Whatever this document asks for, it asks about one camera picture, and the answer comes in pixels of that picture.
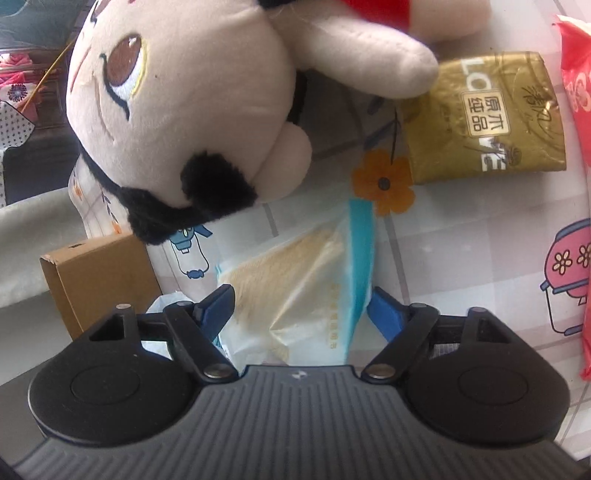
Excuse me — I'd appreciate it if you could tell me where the brown cardboard box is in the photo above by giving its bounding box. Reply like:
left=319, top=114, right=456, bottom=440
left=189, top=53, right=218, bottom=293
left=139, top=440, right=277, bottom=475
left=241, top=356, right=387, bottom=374
left=40, top=234, right=161, bottom=339

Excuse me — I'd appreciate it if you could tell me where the pink plaid tablecloth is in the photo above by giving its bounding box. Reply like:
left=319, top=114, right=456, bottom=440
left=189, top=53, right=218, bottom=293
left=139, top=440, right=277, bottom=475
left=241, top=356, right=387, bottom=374
left=70, top=1, right=590, bottom=457

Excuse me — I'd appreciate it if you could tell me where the white cloth sofa cover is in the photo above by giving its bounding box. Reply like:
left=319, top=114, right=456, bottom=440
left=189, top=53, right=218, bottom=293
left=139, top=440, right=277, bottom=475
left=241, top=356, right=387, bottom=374
left=0, top=188, right=86, bottom=307

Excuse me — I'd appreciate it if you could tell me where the red cream plush doll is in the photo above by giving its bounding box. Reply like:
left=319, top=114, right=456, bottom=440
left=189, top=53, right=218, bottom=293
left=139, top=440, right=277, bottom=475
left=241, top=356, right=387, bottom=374
left=66, top=0, right=491, bottom=245

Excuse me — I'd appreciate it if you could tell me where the gold tissue pack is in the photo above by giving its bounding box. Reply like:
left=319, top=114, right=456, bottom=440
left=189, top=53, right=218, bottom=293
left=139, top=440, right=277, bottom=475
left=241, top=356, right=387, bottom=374
left=400, top=51, right=566, bottom=184

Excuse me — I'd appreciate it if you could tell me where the star patterned cloth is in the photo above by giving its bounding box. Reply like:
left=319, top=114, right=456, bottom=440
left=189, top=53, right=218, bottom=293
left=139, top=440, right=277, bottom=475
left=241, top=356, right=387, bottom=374
left=0, top=101, right=35, bottom=152

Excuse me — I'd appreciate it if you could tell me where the red plastic package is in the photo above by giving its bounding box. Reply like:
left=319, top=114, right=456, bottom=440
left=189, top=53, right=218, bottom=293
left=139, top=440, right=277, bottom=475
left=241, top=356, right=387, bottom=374
left=546, top=15, right=590, bottom=383

